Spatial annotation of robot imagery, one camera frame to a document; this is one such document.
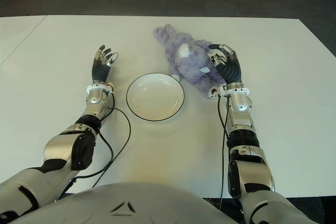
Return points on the white plate with black rim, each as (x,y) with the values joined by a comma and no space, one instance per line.
(155,98)

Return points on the purple plush bunny doll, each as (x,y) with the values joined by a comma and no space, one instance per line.
(189,64)

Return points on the silver robot torso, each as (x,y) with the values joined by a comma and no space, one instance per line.
(126,203)

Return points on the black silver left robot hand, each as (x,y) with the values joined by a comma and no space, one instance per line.
(99,72)

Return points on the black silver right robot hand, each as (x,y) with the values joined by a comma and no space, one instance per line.
(232,70)

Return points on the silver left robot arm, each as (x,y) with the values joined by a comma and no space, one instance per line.
(60,145)

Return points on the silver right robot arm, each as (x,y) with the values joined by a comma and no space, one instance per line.
(252,171)

